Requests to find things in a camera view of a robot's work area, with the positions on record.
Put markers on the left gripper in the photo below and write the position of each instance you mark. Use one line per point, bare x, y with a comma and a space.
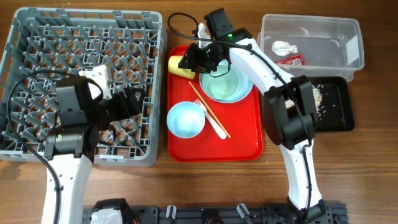
135, 105

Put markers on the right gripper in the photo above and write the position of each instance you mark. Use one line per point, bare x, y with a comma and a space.
193, 62

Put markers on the yellow plastic cup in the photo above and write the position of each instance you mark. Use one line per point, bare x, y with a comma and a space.
182, 72

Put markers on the light green bowl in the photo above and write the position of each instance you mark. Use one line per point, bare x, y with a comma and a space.
220, 84

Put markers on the light blue small bowl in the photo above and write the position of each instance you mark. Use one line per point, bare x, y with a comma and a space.
185, 120

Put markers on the white napkin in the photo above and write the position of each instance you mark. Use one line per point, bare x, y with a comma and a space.
281, 48

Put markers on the red sauce packet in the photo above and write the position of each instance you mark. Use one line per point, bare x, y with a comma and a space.
293, 60

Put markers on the rice and peanut shells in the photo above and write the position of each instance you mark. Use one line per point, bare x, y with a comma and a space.
320, 97

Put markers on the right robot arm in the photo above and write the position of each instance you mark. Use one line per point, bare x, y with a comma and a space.
289, 106

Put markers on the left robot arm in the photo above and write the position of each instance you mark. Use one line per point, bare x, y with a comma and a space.
70, 148

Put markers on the grey dishwasher rack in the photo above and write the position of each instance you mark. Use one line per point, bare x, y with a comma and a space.
45, 43

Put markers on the light blue plate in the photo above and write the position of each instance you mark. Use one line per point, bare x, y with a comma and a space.
245, 86

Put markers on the white plastic fork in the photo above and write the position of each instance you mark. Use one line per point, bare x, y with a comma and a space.
213, 123

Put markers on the red plastic tray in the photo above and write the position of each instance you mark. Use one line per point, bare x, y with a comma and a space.
241, 119

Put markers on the clear plastic bin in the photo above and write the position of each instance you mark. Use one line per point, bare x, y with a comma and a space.
330, 46

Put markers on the black plastic tray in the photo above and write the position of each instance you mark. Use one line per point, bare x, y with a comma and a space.
334, 110

